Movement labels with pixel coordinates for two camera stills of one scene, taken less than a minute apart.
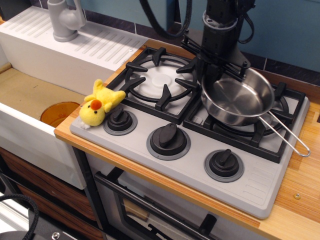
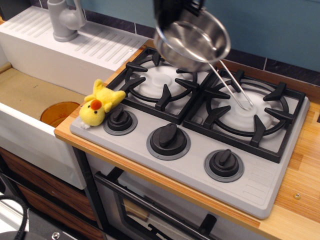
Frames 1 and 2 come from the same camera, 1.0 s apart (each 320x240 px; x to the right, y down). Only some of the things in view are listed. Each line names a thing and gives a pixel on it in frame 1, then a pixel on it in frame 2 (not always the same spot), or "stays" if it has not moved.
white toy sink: (43, 83) stays
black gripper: (218, 46) to (164, 12)
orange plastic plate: (56, 113) stays
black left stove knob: (119, 122) stays
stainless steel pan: (243, 103) to (183, 43)
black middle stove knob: (168, 143) stays
